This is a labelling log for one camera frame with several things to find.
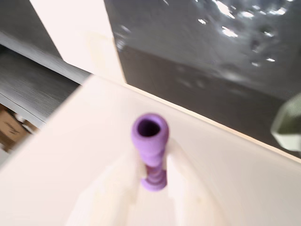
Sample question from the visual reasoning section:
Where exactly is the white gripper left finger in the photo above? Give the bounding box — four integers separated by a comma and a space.
64, 150, 148, 226

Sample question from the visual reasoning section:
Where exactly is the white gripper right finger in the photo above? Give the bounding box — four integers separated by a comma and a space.
164, 138, 219, 226

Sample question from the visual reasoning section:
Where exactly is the purple ribbed pen grip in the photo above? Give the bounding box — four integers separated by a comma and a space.
131, 113, 169, 191

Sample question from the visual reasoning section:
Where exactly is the stainless steel mug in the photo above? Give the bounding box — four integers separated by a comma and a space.
270, 93, 301, 152

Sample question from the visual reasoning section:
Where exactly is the brown cardboard box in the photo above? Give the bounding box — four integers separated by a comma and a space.
0, 103, 40, 152

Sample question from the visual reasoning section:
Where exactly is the black glossy mat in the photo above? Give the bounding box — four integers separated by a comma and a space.
103, 0, 301, 159

